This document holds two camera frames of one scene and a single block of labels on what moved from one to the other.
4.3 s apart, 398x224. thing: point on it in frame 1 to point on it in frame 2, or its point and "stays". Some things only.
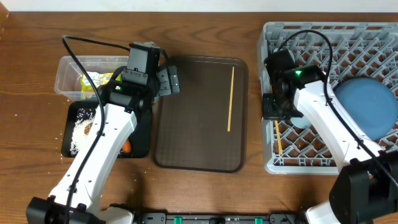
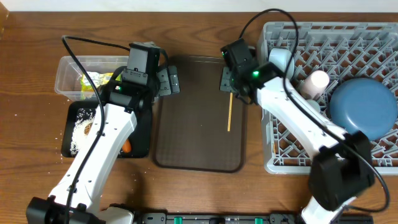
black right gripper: [269, 106] to [226, 79]
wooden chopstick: [231, 98] stays
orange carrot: [126, 147] stays
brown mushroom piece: [87, 129] stays
